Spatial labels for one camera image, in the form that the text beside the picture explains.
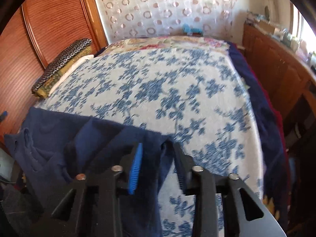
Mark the navy blue printed t-shirt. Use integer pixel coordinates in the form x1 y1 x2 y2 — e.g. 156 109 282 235
4 108 173 236

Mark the navy blue bed blanket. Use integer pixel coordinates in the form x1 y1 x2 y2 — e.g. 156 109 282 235
228 42 290 231

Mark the yellow pillow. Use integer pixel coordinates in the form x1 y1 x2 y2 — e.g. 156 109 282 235
47 54 94 98

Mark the blue white floral bedspread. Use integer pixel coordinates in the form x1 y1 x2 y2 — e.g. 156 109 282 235
34 48 265 237

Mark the brown wooden sideboard cabinet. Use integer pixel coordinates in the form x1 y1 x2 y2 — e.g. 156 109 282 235
242 23 316 129

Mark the floral pink green blanket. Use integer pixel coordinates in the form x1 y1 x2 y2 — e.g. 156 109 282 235
100 36 230 56

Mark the light blue toy on box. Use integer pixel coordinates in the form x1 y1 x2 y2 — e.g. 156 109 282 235
182 24 203 36

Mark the brown louvered wooden wardrobe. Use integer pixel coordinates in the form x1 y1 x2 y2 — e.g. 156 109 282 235
1 0 107 135

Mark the white circle-pattern sheer curtain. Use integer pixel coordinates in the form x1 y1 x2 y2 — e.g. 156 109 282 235
95 0 236 43

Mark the black ring-pattern folded cloth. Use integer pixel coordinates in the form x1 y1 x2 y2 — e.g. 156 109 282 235
31 38 92 99

